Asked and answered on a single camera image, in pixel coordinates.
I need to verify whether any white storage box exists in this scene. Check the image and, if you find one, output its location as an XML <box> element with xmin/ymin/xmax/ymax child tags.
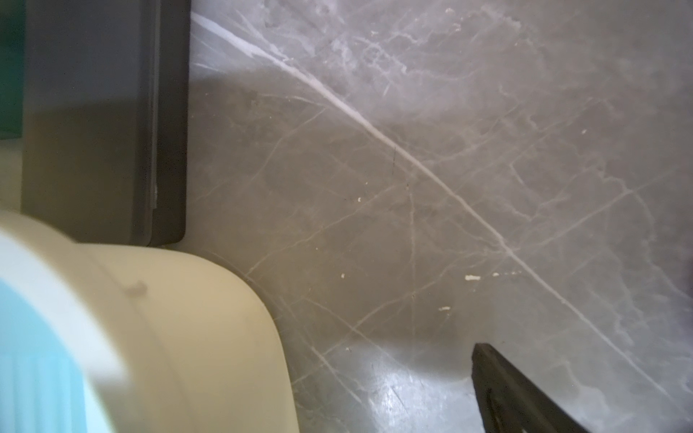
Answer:
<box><xmin>1</xmin><ymin>211</ymin><xmax>299</xmax><ymax>432</ymax></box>

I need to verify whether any dark green pencil case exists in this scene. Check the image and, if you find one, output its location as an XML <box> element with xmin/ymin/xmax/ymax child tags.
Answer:
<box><xmin>0</xmin><ymin>0</ymin><xmax>26</xmax><ymax>140</ymax></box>

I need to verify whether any teal translucent pencil case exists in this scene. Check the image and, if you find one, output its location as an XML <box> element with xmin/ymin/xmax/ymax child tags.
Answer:
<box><xmin>1</xmin><ymin>283</ymin><xmax>87</xmax><ymax>432</ymax></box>

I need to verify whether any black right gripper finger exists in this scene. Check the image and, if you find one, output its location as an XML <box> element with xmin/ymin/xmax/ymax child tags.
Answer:
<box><xmin>472</xmin><ymin>343</ymin><xmax>587</xmax><ymax>433</ymax></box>

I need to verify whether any black pencil case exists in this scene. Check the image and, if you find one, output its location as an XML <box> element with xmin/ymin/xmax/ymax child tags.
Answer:
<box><xmin>21</xmin><ymin>0</ymin><xmax>191</xmax><ymax>246</ymax></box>

